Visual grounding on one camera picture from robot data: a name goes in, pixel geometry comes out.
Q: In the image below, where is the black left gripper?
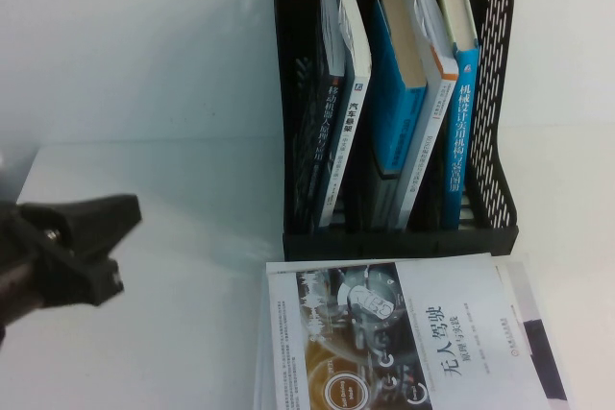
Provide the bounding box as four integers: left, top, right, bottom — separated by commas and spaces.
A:
0, 193, 144, 349

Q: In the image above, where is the white autonomous driving book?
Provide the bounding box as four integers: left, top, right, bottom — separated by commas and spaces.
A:
265, 252, 554, 410

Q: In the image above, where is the black mesh book stand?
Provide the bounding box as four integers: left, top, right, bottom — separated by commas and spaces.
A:
272, 0, 520, 261

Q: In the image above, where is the dark-spine mobile robot book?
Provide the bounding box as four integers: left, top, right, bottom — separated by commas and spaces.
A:
291, 0, 346, 231

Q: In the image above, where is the white-spine car suspension book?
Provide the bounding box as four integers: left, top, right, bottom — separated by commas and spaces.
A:
316, 0, 373, 229

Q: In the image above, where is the dark grey book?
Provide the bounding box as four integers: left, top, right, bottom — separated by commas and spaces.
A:
368, 169, 400, 231

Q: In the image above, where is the blue book with tan pages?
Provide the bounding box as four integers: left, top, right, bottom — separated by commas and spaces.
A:
369, 0, 429, 179

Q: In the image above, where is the white book with orange stripe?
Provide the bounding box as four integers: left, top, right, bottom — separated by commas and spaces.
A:
396, 0, 460, 229

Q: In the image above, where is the blue mechanical design book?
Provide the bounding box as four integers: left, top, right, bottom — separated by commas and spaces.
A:
431, 0, 481, 231

